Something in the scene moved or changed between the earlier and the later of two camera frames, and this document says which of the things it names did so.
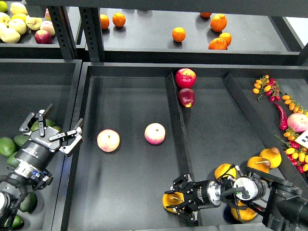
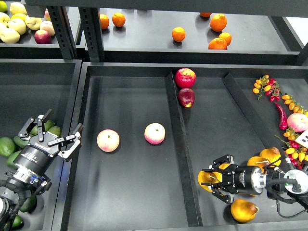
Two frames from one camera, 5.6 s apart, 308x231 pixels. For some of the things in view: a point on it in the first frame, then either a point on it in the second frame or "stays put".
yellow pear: (172, 199) to (207, 177)
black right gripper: (198, 195) to (241, 179)
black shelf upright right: (91, 24) stays put
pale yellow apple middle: (18, 24) stays put
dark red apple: (186, 97) stays put
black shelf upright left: (63, 32) stays put
